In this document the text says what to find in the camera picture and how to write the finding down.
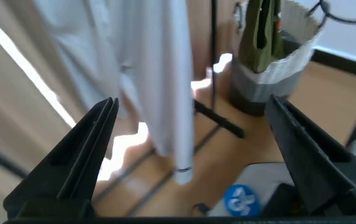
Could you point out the beige curtain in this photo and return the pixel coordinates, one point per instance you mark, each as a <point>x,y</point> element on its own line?
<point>10,93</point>

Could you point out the pale grey shorts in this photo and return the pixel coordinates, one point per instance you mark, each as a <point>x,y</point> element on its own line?
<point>153,77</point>

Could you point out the black clothes rack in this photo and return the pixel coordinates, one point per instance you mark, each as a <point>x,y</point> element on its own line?
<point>221,121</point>

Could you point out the green garment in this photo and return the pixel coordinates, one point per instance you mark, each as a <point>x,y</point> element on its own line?
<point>249,46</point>

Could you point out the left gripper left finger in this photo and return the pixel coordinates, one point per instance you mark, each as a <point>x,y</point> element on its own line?
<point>35,193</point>

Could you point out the white laundry basket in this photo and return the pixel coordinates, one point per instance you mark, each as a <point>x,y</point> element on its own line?
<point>274,81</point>

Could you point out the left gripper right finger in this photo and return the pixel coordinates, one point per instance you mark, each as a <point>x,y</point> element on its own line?
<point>321,174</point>

